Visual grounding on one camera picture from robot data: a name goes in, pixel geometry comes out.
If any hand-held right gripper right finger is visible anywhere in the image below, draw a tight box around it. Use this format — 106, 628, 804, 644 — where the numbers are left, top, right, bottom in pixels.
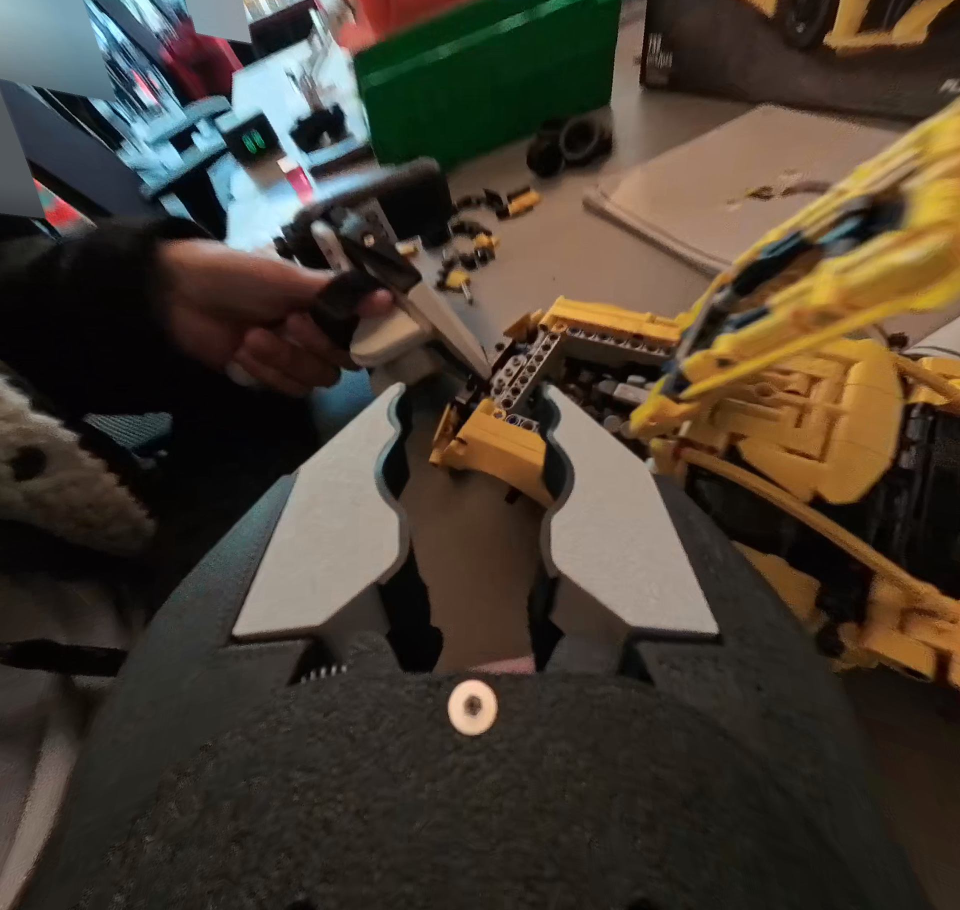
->
528, 385, 721, 670

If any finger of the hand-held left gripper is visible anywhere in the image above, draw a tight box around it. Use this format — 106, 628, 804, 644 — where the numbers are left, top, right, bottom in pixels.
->
408, 282, 495, 385

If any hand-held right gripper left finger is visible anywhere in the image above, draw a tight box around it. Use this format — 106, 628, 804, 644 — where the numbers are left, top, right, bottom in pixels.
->
232, 383, 444, 670

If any yellow brick car model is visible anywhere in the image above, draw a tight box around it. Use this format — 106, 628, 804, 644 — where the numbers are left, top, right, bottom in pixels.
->
429, 100, 960, 690

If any grey desk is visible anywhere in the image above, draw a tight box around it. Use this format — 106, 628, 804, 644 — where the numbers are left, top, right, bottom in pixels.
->
217, 0, 960, 910

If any person's left hand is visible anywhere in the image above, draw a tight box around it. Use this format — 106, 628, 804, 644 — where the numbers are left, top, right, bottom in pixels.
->
161, 238, 395, 399

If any pile of small black yellow pieces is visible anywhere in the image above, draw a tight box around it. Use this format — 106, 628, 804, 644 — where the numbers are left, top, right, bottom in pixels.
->
397, 186, 543, 304

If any green plastic bin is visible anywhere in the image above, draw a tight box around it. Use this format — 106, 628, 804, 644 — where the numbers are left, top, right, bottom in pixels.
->
352, 0, 627, 172

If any black fleece-lined jacket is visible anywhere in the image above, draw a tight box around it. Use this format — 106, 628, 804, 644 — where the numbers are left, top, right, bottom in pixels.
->
0, 355, 162, 671

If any open instruction booklet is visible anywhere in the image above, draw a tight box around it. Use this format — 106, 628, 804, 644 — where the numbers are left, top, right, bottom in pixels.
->
583, 103, 960, 281

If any car set box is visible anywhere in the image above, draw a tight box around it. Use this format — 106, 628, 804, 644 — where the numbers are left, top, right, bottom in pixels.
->
639, 0, 960, 120

